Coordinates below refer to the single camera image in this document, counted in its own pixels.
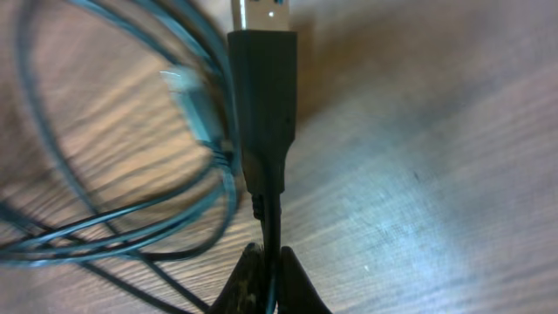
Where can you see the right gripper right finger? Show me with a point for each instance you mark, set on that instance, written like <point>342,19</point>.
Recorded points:
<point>297,294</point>

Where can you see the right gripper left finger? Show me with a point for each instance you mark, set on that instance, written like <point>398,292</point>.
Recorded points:
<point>243,291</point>

